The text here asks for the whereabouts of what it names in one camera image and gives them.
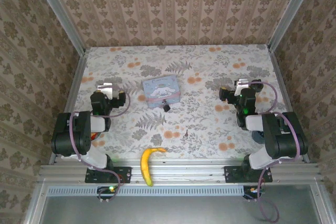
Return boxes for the grey metal shelf panel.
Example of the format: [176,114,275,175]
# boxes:
[26,183,336,224]

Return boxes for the left controller board green light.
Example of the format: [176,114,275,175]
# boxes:
[97,186,119,200]

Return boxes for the aluminium left corner post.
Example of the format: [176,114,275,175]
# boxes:
[29,0,87,56]

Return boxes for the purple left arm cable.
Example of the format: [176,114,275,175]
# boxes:
[68,84,131,204]

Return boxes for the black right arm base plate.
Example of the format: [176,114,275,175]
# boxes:
[224,165,272,183]

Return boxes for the aluminium right side rail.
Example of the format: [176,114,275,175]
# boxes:
[267,45,311,163]

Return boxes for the right controller board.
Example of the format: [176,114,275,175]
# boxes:
[243,186,265,200]

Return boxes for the light blue cartoon pouch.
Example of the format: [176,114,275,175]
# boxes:
[142,74,182,109]

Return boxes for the grey slotted cable duct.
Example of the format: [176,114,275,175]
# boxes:
[47,186,246,196]

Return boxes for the aluminium left side rail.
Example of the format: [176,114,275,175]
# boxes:
[49,53,88,164]

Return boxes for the yellow banana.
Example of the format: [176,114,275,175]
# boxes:
[140,147,168,187]

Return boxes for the aluminium corner post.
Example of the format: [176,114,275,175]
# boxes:
[267,0,320,51]
[29,0,87,56]

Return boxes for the aluminium right corner post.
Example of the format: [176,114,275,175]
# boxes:
[267,0,320,51]

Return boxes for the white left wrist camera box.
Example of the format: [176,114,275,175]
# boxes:
[97,82,114,98]

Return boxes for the aluminium front frame rail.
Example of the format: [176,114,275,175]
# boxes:
[39,159,321,184]

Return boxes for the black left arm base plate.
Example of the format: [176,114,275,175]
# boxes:
[85,166,132,184]

